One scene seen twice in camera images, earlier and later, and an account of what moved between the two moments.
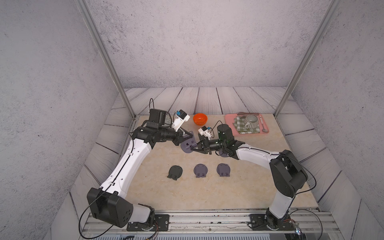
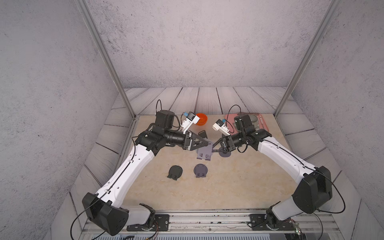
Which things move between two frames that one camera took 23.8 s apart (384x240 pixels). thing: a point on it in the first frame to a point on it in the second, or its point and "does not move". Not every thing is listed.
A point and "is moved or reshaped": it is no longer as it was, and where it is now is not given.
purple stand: [223, 169] is moved or reshaped
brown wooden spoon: [242, 113] does not move
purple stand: [222, 154] does not move
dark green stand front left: [175, 172] does not move
